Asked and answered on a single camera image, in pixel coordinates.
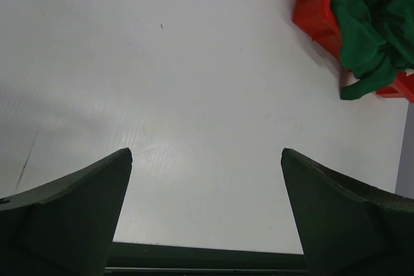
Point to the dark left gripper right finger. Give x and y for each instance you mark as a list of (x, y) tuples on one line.
[(347, 227)]

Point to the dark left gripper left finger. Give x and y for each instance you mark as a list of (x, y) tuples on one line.
[(66, 226)]

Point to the green t shirt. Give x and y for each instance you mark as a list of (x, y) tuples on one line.
[(377, 42)]

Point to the red plastic bin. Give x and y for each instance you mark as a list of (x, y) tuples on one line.
[(316, 19)]

